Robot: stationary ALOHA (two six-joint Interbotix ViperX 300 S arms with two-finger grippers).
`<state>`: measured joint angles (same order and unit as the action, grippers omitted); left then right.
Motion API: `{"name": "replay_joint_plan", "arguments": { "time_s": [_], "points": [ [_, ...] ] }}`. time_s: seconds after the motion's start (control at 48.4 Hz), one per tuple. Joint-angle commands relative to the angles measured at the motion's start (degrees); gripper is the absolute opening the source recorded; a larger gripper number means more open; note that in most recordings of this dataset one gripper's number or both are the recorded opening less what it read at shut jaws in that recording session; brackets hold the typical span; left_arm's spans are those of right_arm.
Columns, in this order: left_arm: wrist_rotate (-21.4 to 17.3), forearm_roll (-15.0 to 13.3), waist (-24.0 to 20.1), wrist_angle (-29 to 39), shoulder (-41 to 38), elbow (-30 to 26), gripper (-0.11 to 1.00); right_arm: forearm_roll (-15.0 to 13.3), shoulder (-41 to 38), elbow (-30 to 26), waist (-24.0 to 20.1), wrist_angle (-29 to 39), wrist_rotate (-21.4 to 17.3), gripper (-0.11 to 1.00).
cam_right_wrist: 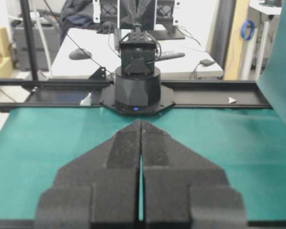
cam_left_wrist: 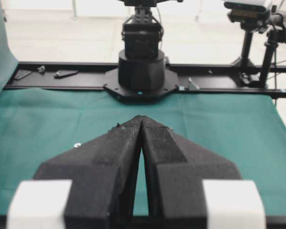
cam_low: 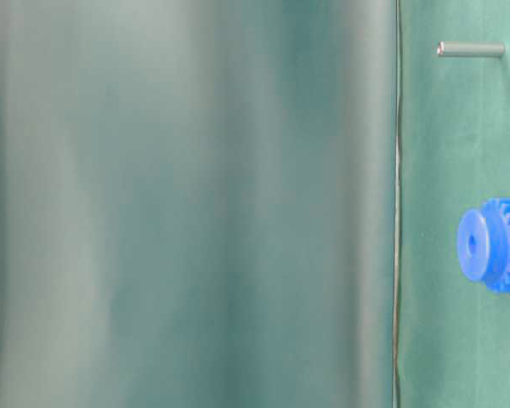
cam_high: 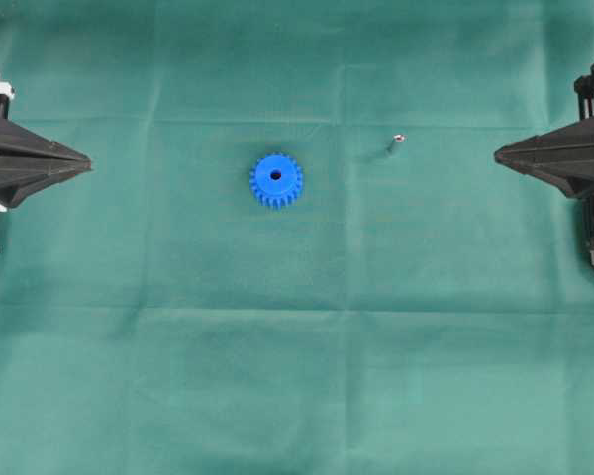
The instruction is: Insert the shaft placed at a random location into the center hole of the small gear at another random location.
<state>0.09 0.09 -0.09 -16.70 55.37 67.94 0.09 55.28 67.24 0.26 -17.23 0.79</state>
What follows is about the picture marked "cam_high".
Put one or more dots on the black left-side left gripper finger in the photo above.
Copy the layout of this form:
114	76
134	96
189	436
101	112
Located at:
23	177
18	141

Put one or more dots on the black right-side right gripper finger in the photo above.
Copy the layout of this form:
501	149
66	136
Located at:
569	145
574	179

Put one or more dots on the green table cloth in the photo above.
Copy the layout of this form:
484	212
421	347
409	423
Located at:
426	312

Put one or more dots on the blue plastic gear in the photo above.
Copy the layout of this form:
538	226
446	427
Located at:
276	181

